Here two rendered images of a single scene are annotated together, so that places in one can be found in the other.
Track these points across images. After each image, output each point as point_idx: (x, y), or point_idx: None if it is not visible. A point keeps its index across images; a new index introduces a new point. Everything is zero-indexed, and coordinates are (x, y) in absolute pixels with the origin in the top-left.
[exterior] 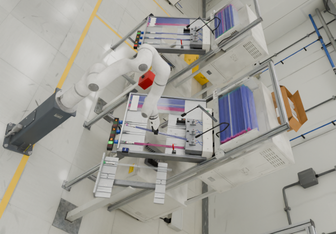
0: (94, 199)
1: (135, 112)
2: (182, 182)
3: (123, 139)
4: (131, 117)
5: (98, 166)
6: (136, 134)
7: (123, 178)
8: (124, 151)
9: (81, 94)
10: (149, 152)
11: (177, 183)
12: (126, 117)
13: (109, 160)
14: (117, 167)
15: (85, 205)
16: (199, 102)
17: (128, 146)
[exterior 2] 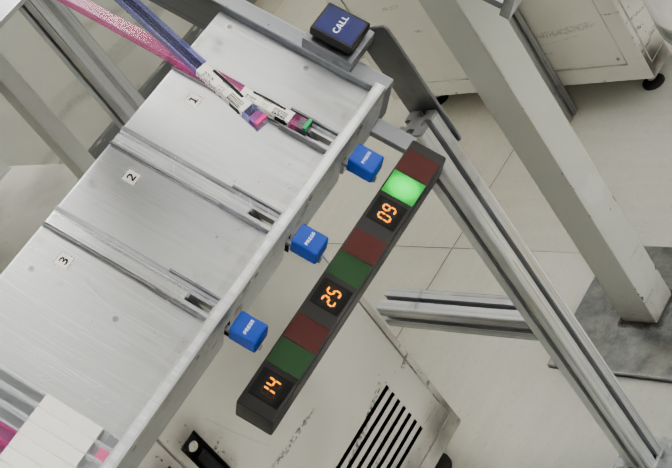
0: (549, 139)
1: (69, 385)
2: (1, 62)
3: (300, 157)
4: (132, 349)
5: (499, 204)
6: (186, 160)
7: (316, 273)
8: (350, 14)
9: None
10: None
11: (21, 96)
12: (173, 360)
13: None
14: (302, 435)
15: (587, 188)
16: None
17: (291, 87)
